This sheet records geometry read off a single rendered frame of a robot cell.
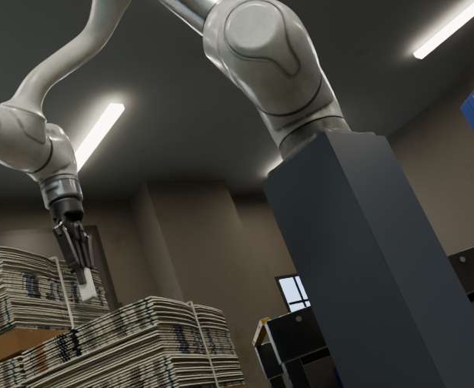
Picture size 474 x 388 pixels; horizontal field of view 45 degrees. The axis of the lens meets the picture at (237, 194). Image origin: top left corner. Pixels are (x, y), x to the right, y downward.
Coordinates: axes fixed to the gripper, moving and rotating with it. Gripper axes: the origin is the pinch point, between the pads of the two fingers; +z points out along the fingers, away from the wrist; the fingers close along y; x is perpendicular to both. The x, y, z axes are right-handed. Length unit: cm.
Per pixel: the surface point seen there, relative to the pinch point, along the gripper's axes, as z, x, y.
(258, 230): -187, -77, -636
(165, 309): 15.5, 21.7, 13.6
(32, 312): 4.6, -6.9, 11.3
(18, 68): -243, -119, -199
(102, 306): 0.9, -6.7, -17.4
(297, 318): 18, 33, -49
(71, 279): -5.5, -7.5, -7.4
